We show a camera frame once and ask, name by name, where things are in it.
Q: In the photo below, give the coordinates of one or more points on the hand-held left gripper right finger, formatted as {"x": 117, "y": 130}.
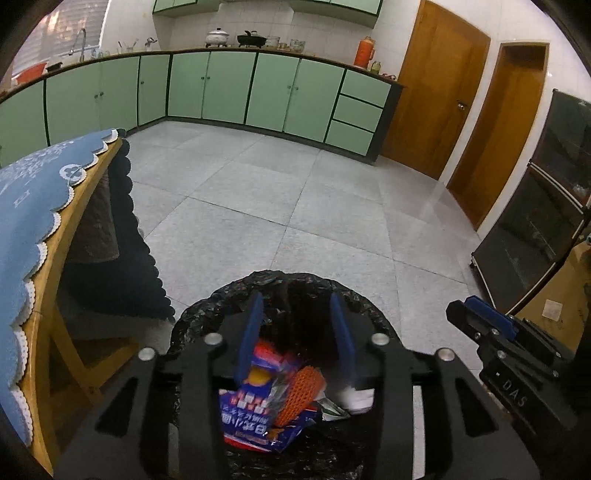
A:
{"x": 342, "y": 337}

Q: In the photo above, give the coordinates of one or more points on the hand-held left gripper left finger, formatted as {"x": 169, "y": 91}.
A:
{"x": 249, "y": 341}

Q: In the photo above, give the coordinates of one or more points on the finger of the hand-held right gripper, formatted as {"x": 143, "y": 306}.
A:
{"x": 464, "y": 318}
{"x": 494, "y": 318}

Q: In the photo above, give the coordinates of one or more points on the trash bin with black bag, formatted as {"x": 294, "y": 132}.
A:
{"x": 295, "y": 295}

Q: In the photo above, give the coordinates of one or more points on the orange foam net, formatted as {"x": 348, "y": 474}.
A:
{"x": 300, "y": 387}

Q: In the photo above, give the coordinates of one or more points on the blue snack packet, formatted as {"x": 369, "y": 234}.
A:
{"x": 249, "y": 415}

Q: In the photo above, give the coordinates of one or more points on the white tissue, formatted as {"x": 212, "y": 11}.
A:
{"x": 360, "y": 399}

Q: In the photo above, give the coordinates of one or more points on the green and white wrapper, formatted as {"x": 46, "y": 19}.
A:
{"x": 334, "y": 410}

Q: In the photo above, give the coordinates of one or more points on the brown cardboard box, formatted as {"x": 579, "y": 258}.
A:
{"x": 570, "y": 286}

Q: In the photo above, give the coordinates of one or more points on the dark glass cabinet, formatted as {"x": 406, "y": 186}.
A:
{"x": 535, "y": 221}

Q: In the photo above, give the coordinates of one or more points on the wooden table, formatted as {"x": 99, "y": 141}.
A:
{"x": 69, "y": 226}

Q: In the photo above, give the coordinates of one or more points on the green base cabinets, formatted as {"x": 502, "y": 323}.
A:
{"x": 221, "y": 87}

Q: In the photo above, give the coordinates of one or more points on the blue printed tablecloth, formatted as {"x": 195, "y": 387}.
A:
{"x": 27, "y": 207}

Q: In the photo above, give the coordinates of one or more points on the orange thermos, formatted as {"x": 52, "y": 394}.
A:
{"x": 364, "y": 51}

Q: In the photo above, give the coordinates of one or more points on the glass jars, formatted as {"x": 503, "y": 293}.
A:
{"x": 284, "y": 45}

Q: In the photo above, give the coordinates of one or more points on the black wok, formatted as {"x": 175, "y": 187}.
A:
{"x": 251, "y": 40}

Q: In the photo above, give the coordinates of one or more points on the white pot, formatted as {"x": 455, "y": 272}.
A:
{"x": 217, "y": 38}

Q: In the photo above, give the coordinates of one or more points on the metal faucet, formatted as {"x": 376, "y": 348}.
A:
{"x": 81, "y": 44}

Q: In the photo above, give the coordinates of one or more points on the orange basin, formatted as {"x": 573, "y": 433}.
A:
{"x": 31, "y": 73}

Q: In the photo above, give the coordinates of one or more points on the window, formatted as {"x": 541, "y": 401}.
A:
{"x": 60, "y": 32}

